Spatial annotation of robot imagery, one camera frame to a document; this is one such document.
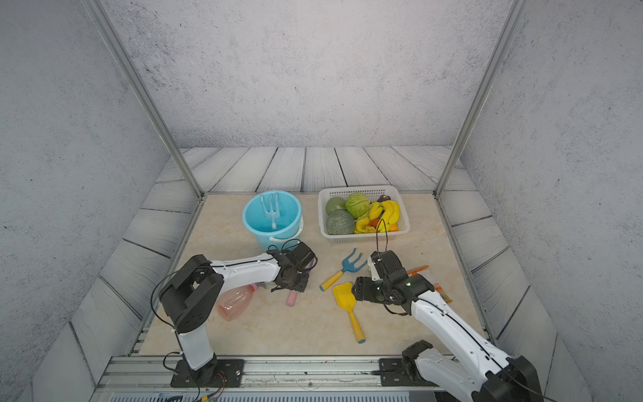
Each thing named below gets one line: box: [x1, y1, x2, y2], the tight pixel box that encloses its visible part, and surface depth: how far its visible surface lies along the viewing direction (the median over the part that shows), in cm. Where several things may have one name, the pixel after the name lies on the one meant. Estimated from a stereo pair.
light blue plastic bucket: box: [241, 190, 304, 251], surface depth 98 cm
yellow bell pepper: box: [354, 215, 377, 234], surface depth 103 cm
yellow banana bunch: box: [369, 194, 402, 233], surface depth 101 cm
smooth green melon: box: [325, 195, 347, 216], surface depth 110 cm
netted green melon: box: [325, 209, 355, 236], surface depth 98 cm
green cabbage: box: [345, 192, 371, 218], surface depth 102 cm
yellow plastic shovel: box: [333, 282, 366, 344], surface depth 89 cm
